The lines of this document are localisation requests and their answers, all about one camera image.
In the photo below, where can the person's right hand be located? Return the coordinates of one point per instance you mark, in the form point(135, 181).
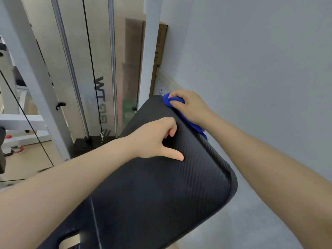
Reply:
point(194, 108)

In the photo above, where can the person's left hand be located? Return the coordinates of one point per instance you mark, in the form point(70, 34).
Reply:
point(150, 142)

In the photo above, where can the person's right fingers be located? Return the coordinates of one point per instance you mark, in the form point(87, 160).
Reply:
point(179, 94)

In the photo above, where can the person's left thumb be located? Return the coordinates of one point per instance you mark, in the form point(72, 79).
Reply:
point(174, 153)

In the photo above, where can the blue cleaning cloth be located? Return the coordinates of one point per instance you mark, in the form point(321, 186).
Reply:
point(193, 125)

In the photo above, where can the person's left forearm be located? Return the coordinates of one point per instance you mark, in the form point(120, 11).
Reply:
point(57, 189)

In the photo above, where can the person's right forearm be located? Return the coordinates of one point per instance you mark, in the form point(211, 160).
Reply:
point(272, 176)

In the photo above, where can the black textured bench pad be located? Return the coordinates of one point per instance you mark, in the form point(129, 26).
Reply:
point(155, 199)

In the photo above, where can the brown cardboard box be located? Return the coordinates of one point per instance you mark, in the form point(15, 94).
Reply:
point(161, 44)

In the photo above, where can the steel guide rod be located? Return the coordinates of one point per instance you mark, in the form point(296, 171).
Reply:
point(70, 67)
point(113, 67)

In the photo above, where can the clear lettered shield panel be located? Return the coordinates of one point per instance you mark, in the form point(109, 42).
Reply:
point(102, 82)

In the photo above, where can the black weight stack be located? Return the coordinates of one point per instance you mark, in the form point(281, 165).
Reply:
point(90, 145)

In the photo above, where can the black hook clip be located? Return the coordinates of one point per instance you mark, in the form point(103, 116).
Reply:
point(60, 105)

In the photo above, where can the red and white floor foot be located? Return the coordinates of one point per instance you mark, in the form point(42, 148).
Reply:
point(16, 147)

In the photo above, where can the white slanted machine frame post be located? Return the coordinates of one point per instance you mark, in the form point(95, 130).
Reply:
point(33, 75)

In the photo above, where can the white machine base frame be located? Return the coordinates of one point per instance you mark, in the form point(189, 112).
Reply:
point(20, 121)

